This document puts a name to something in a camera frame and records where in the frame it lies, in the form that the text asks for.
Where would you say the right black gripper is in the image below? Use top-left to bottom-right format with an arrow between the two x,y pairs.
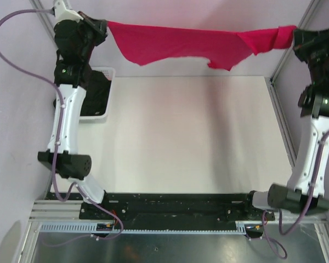
293,26 -> 329,84

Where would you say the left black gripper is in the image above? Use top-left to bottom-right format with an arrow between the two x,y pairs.
71,12 -> 107,62

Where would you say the red t shirt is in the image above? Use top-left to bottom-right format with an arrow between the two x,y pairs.
108,21 -> 297,71

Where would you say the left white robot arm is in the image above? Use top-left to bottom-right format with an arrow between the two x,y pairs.
38,9 -> 110,219

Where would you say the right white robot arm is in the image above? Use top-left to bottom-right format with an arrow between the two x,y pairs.
242,28 -> 329,220

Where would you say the white plastic basket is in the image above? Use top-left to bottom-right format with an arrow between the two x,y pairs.
55,66 -> 117,123

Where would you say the black t shirt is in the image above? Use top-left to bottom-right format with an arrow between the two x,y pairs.
54,66 -> 112,120

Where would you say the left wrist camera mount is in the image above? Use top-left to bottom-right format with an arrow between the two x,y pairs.
53,0 -> 83,22

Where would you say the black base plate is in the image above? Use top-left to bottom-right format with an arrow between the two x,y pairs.
45,192 -> 275,231

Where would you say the grey slotted cable duct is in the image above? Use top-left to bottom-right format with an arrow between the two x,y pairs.
40,222 -> 246,235

